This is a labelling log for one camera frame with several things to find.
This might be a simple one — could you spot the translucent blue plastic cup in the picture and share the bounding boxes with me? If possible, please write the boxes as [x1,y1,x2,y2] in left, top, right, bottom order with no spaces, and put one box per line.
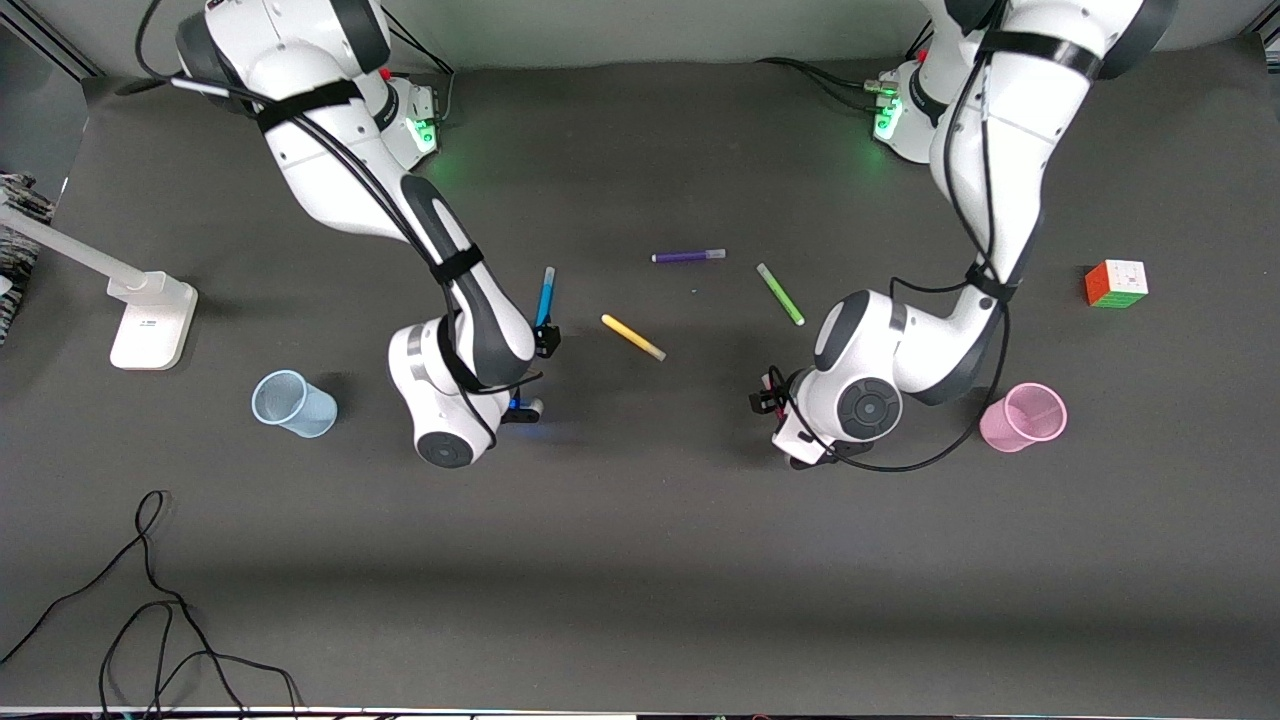
[251,370,339,439]

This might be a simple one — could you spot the black base cables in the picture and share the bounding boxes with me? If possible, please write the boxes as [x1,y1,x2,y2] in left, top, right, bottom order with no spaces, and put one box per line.
[383,10,456,126]
[755,20,936,113]

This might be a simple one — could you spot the black left base cables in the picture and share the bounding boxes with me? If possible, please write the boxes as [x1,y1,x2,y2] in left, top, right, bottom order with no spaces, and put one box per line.
[755,20,936,113]

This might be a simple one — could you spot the white desk stand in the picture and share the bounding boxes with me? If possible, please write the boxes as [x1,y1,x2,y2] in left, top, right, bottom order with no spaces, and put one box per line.
[0,205,199,371]

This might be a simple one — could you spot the translucent pink plastic cup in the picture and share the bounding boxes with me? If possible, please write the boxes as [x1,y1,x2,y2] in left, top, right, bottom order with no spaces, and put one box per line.
[979,382,1068,454]

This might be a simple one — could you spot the dark patterned fabric object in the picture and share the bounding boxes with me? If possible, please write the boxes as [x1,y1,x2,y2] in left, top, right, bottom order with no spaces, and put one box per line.
[0,172,53,346]

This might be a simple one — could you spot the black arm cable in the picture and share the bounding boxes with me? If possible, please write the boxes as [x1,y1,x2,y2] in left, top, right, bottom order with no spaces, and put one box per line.
[135,0,546,451]
[780,30,1013,473]

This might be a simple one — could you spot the multicoloured puzzle cube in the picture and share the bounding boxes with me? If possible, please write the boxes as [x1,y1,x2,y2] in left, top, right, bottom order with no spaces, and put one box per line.
[1085,260,1149,309]

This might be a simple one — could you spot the yellow marker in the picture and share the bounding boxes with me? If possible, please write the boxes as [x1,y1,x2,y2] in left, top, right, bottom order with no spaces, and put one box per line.
[601,314,667,362]

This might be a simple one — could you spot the black right base cables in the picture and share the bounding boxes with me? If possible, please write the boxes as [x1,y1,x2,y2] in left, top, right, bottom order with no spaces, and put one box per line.
[383,10,456,126]

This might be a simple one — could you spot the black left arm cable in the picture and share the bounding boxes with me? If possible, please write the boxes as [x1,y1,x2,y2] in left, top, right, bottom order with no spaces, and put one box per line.
[780,30,1013,473]

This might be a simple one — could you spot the loose black table cable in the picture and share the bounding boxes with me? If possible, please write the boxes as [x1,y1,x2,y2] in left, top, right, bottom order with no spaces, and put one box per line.
[0,490,301,719]

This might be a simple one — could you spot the dark grey table mat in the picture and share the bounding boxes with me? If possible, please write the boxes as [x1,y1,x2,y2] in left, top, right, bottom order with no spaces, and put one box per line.
[0,40,1280,716]

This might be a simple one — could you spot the green marker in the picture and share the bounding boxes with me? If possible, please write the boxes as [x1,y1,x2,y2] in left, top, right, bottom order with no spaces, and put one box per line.
[756,263,806,327]

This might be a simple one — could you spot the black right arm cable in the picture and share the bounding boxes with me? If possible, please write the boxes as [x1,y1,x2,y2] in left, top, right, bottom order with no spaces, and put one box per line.
[135,0,546,451]

